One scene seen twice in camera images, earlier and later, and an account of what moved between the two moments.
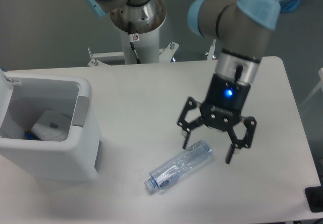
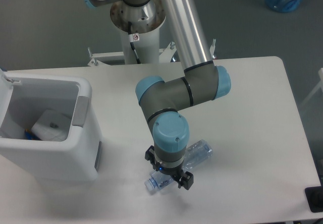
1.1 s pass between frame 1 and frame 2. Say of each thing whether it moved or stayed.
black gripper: moved
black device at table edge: stayed
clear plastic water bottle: stayed
